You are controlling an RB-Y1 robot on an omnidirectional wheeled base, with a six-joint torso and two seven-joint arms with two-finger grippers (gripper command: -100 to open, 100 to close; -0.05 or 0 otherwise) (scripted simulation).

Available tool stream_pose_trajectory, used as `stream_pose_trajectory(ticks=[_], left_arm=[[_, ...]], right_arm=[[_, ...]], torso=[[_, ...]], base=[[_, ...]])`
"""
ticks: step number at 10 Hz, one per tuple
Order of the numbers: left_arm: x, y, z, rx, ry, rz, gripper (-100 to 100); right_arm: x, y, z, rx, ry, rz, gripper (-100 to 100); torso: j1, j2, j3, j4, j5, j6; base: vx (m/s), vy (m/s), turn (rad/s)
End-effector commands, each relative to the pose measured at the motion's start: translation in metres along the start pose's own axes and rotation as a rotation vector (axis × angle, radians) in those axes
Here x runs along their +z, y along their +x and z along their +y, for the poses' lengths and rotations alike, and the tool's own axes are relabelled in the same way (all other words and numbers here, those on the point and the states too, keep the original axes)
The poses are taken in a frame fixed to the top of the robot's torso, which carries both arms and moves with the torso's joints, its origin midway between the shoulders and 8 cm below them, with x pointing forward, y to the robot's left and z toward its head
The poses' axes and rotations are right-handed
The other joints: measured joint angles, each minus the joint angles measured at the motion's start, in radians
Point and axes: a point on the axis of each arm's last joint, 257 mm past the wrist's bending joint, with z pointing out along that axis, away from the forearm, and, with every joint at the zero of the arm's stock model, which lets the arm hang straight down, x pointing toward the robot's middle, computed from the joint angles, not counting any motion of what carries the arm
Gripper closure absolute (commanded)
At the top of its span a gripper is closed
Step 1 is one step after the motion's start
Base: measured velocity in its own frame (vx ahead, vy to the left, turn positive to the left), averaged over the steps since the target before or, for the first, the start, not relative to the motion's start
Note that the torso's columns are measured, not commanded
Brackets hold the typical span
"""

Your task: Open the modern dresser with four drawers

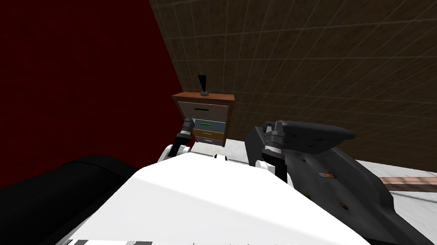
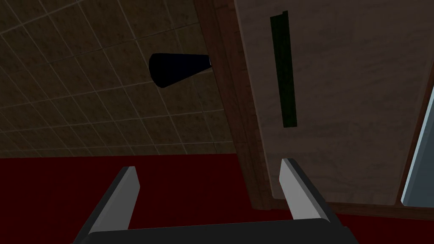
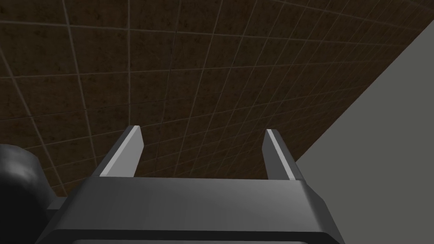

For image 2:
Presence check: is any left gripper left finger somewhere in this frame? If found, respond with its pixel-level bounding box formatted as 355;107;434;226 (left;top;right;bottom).
72;166;141;243

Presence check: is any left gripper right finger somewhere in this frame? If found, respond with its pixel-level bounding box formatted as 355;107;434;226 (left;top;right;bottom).
278;158;339;223

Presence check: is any pale grey door leaf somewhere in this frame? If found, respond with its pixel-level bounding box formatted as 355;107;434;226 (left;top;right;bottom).
234;0;434;206

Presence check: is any pale blue panel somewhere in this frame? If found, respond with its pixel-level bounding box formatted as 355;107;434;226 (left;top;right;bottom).
401;86;434;208

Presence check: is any black bar door handle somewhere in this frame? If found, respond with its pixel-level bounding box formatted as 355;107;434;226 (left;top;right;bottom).
270;10;298;129

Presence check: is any black cone wall lamp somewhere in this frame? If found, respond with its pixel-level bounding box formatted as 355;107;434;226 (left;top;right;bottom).
148;53;213;89

